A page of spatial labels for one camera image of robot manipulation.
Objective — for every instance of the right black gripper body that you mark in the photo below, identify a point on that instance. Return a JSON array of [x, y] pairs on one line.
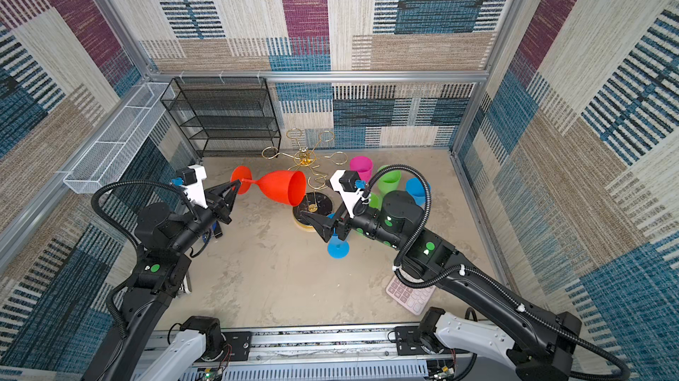
[[346, 224]]

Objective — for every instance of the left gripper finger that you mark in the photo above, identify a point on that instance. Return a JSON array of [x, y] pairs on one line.
[[225, 189], [228, 199]]

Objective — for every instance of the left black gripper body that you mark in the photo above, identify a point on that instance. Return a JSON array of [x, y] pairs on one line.
[[214, 208]]

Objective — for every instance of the blue plastic wine glass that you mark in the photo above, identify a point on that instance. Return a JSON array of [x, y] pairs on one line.
[[416, 190], [336, 247]]

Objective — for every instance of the red plastic wine glass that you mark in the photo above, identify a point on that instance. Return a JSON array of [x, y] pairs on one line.
[[285, 187]]

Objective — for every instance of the magenta plastic wine glass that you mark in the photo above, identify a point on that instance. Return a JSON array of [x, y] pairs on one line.
[[363, 166]]

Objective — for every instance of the green plastic wine glass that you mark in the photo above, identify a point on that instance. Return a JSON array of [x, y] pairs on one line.
[[375, 201], [389, 182]]

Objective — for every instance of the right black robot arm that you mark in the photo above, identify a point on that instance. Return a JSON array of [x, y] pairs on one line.
[[546, 346]]

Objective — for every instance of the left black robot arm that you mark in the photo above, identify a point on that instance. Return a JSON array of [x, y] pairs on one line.
[[161, 240]]

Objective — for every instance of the black mesh shelf rack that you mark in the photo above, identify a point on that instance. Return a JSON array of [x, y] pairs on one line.
[[231, 116]]

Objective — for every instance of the pink calculator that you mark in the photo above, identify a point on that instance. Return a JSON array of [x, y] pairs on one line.
[[413, 300]]

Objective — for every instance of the gold wire wine glass rack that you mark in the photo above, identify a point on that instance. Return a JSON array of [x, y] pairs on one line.
[[306, 159]]

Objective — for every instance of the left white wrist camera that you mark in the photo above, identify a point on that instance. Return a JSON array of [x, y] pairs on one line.
[[190, 181]]

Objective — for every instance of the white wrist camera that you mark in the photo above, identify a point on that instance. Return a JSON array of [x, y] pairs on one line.
[[190, 181], [351, 189]]

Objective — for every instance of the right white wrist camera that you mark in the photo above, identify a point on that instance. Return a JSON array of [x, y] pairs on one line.
[[351, 189]]

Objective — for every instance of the white wire mesh basket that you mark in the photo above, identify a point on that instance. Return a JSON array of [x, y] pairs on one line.
[[109, 156]]

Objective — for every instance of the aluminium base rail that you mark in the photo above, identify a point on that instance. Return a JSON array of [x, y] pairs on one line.
[[199, 350]]

